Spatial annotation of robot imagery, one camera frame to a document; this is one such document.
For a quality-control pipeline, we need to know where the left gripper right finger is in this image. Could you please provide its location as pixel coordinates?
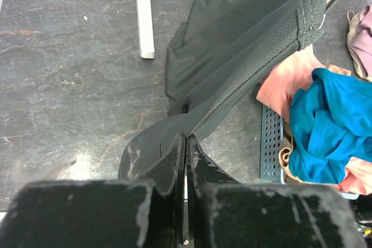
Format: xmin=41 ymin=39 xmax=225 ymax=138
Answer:
xmin=187 ymin=136 xmax=365 ymax=247

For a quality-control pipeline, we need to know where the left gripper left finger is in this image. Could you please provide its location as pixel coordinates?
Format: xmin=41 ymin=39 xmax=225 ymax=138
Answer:
xmin=1 ymin=134 xmax=186 ymax=247

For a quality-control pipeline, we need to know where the beige t shirt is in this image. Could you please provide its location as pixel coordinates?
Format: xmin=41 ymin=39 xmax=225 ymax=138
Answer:
xmin=278 ymin=66 xmax=352 ymax=185

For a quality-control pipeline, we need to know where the pink t shirt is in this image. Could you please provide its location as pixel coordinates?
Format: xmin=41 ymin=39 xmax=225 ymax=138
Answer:
xmin=256 ymin=45 xmax=371 ymax=195

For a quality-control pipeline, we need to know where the teal blue t shirt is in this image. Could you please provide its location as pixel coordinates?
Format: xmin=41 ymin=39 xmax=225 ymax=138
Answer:
xmin=289 ymin=68 xmax=371 ymax=184

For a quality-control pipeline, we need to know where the dark grey t shirt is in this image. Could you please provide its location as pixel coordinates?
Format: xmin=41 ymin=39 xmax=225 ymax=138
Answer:
xmin=118 ymin=0 xmax=338 ymax=179

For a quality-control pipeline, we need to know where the lilac t shirt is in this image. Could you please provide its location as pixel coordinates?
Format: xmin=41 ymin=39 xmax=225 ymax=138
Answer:
xmin=352 ymin=5 xmax=371 ymax=78

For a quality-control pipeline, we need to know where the cream folded t shirt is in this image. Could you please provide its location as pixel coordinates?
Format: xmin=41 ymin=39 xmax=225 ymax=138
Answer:
xmin=346 ymin=5 xmax=371 ymax=82

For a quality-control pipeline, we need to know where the light blue plastic basket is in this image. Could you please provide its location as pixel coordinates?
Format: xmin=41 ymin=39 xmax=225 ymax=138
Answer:
xmin=260 ymin=103 xmax=361 ymax=201

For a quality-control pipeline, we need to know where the white metal clothes rack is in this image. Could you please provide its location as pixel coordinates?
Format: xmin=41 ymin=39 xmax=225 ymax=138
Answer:
xmin=136 ymin=0 xmax=155 ymax=59

